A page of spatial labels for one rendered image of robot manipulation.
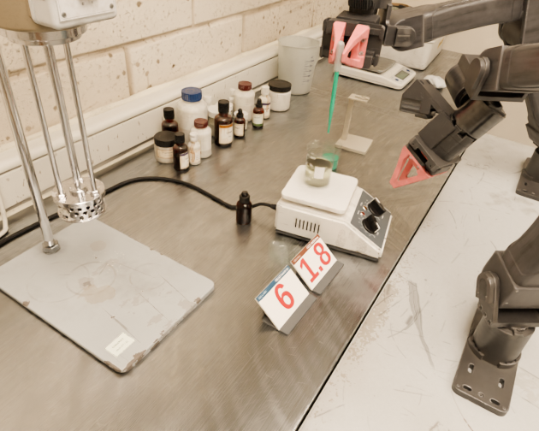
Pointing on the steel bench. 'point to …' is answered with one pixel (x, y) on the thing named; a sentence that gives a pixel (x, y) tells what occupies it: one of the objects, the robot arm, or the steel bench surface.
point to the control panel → (367, 216)
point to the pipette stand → (352, 134)
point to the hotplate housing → (326, 227)
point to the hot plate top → (340, 184)
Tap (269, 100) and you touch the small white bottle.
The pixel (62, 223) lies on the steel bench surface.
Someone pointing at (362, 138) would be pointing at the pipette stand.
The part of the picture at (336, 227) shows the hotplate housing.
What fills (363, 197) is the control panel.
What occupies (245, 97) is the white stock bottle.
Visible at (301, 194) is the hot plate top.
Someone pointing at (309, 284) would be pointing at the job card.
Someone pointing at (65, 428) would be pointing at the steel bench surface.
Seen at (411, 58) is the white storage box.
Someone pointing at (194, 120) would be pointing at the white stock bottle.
